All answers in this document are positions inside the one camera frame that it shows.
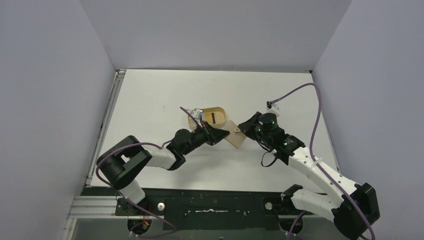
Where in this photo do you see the beige leather card holder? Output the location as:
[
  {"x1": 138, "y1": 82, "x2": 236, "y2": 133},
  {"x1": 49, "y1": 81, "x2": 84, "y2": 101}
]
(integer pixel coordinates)
[{"x1": 223, "y1": 120, "x2": 247, "y2": 149}]

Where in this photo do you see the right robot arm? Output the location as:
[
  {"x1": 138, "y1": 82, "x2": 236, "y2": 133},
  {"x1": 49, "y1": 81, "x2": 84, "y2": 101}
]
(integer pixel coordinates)
[{"x1": 237, "y1": 112, "x2": 380, "y2": 240}]

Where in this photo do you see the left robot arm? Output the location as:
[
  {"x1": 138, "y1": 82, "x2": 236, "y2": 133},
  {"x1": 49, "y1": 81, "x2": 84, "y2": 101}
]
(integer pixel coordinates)
[{"x1": 95, "y1": 121, "x2": 230, "y2": 204}]

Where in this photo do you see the gold card with black stripe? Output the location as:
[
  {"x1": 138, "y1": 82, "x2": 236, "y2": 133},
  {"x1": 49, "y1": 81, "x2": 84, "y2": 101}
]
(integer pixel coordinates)
[{"x1": 204, "y1": 111, "x2": 226, "y2": 126}]

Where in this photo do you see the beige oval tray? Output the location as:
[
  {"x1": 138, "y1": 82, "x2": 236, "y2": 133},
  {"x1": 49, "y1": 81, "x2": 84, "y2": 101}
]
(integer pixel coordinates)
[{"x1": 186, "y1": 106, "x2": 227, "y2": 130}]

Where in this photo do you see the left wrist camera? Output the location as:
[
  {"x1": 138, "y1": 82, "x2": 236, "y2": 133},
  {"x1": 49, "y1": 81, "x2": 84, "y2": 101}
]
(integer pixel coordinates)
[{"x1": 191, "y1": 108, "x2": 204, "y2": 121}]

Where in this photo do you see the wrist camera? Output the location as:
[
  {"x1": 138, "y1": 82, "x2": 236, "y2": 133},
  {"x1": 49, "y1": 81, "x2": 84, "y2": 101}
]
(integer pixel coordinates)
[
  {"x1": 266, "y1": 101, "x2": 281, "y2": 117},
  {"x1": 191, "y1": 108, "x2": 204, "y2": 121}
]

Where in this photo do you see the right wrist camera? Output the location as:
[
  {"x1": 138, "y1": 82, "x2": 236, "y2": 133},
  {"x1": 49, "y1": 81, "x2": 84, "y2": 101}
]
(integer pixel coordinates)
[{"x1": 266, "y1": 101, "x2": 281, "y2": 117}]

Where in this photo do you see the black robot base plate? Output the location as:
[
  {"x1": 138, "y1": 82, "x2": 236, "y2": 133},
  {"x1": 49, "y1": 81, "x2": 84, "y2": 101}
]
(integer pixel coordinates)
[{"x1": 81, "y1": 186, "x2": 316, "y2": 233}]

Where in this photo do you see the aluminium table edge rail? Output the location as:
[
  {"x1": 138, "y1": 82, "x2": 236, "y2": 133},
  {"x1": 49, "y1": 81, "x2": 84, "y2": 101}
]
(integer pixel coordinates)
[{"x1": 85, "y1": 69, "x2": 127, "y2": 187}]

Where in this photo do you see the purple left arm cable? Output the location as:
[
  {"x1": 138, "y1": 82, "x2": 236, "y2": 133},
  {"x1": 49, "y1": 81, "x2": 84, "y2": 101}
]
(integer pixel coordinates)
[{"x1": 95, "y1": 106, "x2": 204, "y2": 239}]

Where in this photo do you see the aluminium front frame rail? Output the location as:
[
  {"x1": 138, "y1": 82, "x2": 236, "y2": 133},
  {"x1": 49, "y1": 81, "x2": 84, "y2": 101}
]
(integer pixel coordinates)
[{"x1": 61, "y1": 196, "x2": 127, "y2": 240}]

